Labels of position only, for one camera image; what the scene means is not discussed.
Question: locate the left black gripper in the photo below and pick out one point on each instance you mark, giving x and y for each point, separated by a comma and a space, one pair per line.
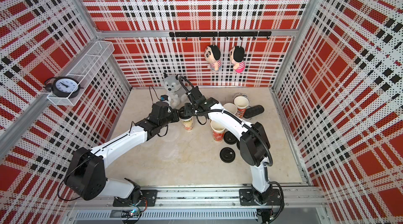
175, 114

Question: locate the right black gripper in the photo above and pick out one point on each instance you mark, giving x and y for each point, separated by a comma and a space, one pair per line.
188, 106

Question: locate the yellow-red paper cup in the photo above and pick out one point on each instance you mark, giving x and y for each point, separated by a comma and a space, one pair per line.
188, 123

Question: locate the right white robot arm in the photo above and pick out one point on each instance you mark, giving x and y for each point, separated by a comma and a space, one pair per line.
253, 141

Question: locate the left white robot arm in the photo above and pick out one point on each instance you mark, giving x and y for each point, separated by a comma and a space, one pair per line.
86, 174

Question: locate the grey white husky plush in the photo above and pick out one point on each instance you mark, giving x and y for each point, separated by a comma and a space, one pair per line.
176, 93

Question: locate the red paper cup front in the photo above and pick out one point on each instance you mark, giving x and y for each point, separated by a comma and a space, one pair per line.
218, 131

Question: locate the red paper cup middle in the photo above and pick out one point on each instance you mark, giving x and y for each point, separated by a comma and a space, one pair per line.
232, 108

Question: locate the red paper cup back-right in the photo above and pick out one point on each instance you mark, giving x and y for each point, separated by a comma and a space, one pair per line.
242, 103

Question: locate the black lid near front cup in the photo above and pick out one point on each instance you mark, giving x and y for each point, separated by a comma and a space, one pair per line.
230, 138

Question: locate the black oblong case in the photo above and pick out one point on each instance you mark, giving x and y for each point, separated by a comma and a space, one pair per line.
253, 111

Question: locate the boy doll striped shirt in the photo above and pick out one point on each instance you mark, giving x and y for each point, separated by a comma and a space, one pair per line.
212, 55

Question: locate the boy doll pink shirt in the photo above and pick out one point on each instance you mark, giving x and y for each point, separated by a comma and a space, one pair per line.
237, 58

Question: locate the black round clock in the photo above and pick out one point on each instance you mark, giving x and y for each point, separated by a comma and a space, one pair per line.
63, 87

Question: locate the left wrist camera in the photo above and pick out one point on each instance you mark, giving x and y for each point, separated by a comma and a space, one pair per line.
164, 98

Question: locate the white wire basket shelf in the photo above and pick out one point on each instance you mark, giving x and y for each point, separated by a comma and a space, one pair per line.
85, 70

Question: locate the black hook rail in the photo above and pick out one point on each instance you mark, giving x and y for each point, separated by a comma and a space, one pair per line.
214, 34

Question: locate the metal base rail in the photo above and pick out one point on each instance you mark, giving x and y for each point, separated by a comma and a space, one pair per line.
299, 204

